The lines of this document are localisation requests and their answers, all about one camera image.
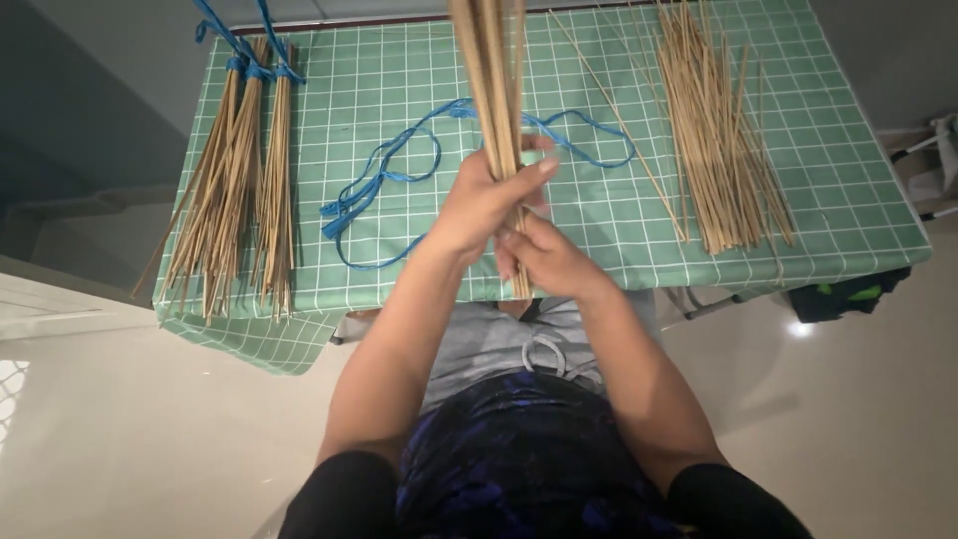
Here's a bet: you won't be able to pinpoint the loose blue raffia string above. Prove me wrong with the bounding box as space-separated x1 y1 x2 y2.
320 97 637 270

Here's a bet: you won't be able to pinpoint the dark blue patterned shirt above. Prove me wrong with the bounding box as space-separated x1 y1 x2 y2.
277 371 815 539

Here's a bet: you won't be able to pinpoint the bundle of bamboo sticks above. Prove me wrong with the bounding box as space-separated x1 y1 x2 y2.
448 0 534 300

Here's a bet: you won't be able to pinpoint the white cabinet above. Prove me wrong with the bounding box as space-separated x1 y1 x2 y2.
0 255 160 342

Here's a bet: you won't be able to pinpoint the grey drawstring shorts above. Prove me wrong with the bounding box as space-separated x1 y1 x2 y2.
421 293 661 414

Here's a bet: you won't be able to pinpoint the loose pile of bamboo sticks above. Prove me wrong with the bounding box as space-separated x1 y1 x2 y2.
627 0 797 257

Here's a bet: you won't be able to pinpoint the person's right hand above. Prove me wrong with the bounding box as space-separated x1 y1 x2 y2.
494 212 616 302

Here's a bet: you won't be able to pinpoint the white folding rack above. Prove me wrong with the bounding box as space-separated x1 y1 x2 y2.
880 112 958 223

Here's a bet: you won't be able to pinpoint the single long bamboo stick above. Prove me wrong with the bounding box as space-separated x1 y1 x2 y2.
548 9 690 244

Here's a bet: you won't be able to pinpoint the small tied stick bundle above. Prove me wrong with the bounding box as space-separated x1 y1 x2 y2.
251 42 299 323

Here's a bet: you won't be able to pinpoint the person's left hand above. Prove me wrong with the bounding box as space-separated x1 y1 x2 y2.
427 133 561 258

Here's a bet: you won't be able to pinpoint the green checked tablecloth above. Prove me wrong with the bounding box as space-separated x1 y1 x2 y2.
153 0 934 377

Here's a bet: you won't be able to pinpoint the black and green bag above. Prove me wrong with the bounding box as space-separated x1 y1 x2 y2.
787 267 914 324

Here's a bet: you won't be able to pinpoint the large tied stick bundle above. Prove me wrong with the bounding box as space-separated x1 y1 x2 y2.
132 36 272 326

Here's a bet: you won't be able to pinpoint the blue raffia tie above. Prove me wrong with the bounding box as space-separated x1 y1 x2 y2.
193 0 272 82
256 0 306 85

